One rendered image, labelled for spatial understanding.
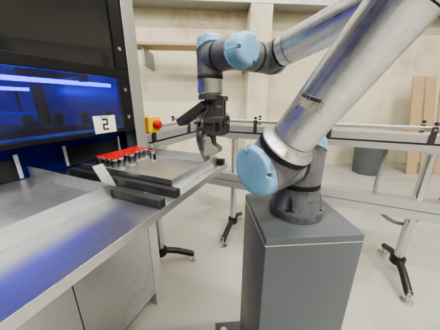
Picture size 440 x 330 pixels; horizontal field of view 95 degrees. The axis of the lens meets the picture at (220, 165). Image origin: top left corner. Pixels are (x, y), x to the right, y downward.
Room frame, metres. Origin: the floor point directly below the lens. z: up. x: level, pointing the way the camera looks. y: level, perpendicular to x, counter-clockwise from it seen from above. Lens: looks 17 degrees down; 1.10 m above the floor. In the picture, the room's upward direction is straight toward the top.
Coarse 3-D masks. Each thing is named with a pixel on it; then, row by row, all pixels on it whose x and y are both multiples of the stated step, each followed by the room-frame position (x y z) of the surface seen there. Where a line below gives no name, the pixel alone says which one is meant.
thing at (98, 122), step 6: (96, 120) 0.70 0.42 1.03; (102, 120) 0.72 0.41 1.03; (108, 120) 0.74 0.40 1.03; (114, 120) 0.76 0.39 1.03; (96, 126) 0.70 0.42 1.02; (102, 126) 0.71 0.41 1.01; (108, 126) 0.74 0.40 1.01; (114, 126) 0.76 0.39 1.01; (96, 132) 0.69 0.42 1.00; (102, 132) 0.71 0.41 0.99
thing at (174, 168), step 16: (144, 160) 0.74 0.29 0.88; (160, 160) 0.74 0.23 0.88; (176, 160) 0.74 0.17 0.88; (192, 160) 0.73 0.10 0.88; (208, 160) 0.64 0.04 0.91; (128, 176) 0.52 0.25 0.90; (144, 176) 0.49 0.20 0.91; (160, 176) 0.57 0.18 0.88; (176, 176) 0.57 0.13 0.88; (192, 176) 0.55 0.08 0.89
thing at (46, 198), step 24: (0, 192) 0.45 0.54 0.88; (24, 192) 0.45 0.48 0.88; (48, 192) 0.45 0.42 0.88; (72, 192) 0.45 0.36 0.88; (96, 192) 0.40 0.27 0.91; (0, 216) 0.35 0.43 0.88; (24, 216) 0.35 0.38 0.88; (48, 216) 0.32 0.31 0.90; (72, 216) 0.35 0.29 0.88; (0, 240) 0.26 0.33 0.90
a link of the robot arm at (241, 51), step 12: (228, 36) 0.55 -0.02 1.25; (240, 36) 0.50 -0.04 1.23; (252, 36) 0.52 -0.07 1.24; (216, 48) 0.55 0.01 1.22; (228, 48) 0.52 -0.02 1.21; (240, 48) 0.50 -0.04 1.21; (252, 48) 0.52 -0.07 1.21; (264, 48) 0.58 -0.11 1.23; (216, 60) 0.56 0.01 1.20; (228, 60) 0.53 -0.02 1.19; (240, 60) 0.51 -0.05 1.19; (252, 60) 0.52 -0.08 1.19
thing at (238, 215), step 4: (240, 212) 1.71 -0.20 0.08; (236, 216) 1.56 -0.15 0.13; (240, 216) 1.74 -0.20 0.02; (232, 220) 1.50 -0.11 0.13; (236, 220) 1.52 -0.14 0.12; (228, 224) 1.46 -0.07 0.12; (232, 224) 1.49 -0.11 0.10; (228, 228) 1.42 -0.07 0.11; (224, 232) 1.39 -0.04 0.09; (228, 232) 1.39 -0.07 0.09; (224, 236) 1.35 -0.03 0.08; (224, 240) 1.33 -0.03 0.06; (220, 244) 1.34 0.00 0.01; (224, 244) 1.34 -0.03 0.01
